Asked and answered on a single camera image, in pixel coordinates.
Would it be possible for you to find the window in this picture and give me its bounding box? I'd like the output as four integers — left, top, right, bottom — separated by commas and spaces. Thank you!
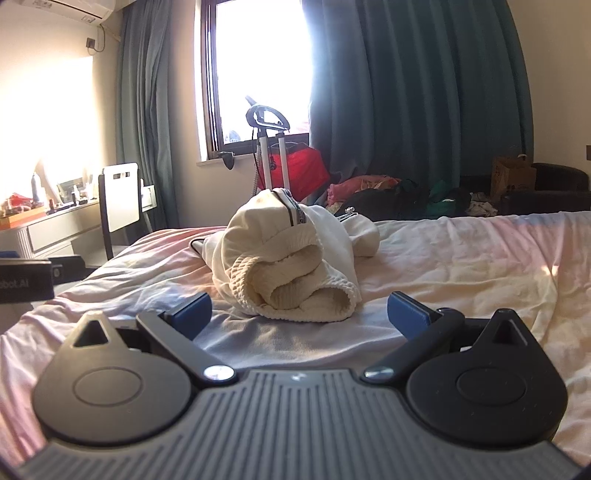
196, 0, 319, 160

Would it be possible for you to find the pink and orange clothes pile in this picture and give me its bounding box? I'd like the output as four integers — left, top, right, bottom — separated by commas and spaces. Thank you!
327, 174, 402, 206

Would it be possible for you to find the clutter of small desk things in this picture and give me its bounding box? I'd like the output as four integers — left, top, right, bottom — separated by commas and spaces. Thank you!
0, 171, 100, 217

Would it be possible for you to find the narrow teal curtain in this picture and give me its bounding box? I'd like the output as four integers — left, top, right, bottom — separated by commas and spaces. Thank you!
115, 0, 183, 229

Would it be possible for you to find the cream knit sweater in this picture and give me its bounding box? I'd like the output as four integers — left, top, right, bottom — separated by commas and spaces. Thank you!
201, 187, 382, 322

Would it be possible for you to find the green cloth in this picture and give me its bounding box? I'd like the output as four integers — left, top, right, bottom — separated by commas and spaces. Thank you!
425, 180, 472, 217

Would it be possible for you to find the wide teal curtain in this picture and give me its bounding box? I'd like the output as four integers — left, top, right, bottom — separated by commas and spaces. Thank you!
307, 0, 536, 208

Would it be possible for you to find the cardboard box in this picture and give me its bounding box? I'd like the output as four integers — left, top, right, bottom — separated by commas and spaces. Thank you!
490, 154, 537, 201

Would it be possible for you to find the patterned cloth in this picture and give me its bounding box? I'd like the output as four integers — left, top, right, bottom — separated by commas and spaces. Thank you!
466, 194, 499, 217

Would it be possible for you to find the black bag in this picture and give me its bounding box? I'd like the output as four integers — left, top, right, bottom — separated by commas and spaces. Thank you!
332, 180, 430, 222

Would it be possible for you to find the white chair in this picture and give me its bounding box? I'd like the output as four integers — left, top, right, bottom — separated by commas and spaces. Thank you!
98, 161, 148, 261

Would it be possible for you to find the white air conditioner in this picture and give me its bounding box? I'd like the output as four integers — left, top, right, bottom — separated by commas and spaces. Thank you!
18, 0, 118, 24

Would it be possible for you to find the garment steamer stand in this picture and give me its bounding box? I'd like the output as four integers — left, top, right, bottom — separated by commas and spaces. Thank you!
221, 95, 296, 197

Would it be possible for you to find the grey desk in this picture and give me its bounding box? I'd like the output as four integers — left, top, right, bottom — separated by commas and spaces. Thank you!
0, 185, 155, 266

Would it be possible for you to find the dark armchair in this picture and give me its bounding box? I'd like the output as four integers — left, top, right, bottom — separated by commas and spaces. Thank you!
501, 161, 591, 215

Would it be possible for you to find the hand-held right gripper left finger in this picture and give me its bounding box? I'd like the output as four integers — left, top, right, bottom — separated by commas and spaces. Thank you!
69, 292, 239, 388

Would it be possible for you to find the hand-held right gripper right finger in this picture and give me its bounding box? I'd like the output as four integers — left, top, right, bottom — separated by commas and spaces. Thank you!
361, 292, 536, 385

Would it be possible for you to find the red bag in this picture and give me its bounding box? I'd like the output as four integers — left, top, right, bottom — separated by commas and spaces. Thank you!
263, 143, 331, 192

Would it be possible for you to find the bed with pink sheet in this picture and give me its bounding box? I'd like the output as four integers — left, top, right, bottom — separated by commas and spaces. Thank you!
0, 210, 591, 467

